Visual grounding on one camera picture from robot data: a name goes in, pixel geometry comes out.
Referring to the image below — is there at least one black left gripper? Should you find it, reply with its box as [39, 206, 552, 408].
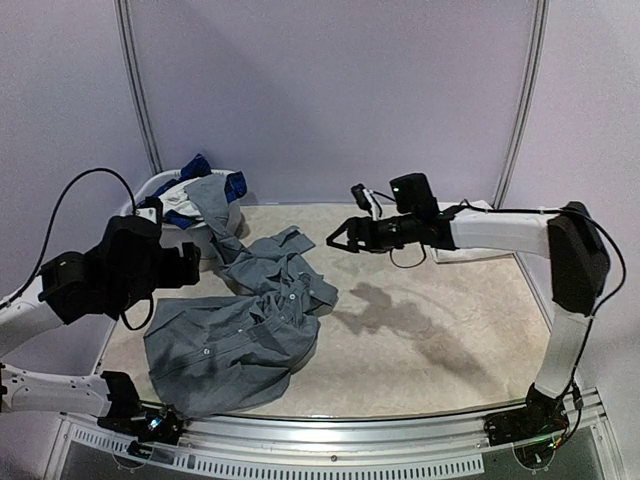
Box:
[112, 240, 201, 312]

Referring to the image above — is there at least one grey garment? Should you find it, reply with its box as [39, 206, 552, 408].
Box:
[143, 177, 340, 419]

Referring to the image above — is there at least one white and green raglan shirt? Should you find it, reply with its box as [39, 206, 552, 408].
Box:
[429, 200, 512, 264]

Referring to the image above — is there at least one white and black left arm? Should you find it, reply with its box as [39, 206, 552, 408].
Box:
[1, 215, 201, 434]

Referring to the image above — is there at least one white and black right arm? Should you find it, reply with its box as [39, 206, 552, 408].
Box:
[326, 202, 611, 436]

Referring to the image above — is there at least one white plastic laundry basket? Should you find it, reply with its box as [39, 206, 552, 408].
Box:
[134, 168, 247, 261]

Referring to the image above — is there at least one white garment in basket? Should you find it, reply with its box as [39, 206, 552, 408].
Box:
[159, 178, 202, 225]

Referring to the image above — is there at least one blue plaid garment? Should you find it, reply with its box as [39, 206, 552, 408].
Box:
[138, 154, 248, 231]

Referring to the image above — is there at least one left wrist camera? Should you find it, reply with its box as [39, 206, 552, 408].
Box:
[134, 196, 163, 225]

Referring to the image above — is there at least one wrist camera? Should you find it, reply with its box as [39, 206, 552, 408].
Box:
[349, 172, 441, 221]
[134, 196, 163, 225]

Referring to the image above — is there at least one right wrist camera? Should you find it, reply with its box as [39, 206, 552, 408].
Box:
[349, 172, 441, 221]

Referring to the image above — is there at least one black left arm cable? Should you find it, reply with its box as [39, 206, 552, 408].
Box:
[0, 168, 154, 331]

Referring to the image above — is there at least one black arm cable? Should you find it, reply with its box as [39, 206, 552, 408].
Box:
[0, 168, 154, 331]
[389, 199, 629, 441]

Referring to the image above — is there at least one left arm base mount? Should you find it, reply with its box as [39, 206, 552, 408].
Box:
[97, 401, 184, 459]

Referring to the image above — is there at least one aluminium front rail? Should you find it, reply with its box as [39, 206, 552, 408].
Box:
[45, 389, 626, 479]

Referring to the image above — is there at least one left aluminium corner post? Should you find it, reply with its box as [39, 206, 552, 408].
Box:
[114, 0, 163, 175]

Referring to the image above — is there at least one aluminium corner post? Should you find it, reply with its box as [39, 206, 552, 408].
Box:
[491, 0, 549, 208]
[114, 0, 163, 175]

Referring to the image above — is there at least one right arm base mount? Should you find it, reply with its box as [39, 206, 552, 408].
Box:
[483, 400, 570, 470]

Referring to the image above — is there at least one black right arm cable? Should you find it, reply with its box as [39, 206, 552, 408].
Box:
[389, 199, 629, 441]

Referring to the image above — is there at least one right aluminium corner post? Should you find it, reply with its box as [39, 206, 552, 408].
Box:
[491, 0, 549, 208]

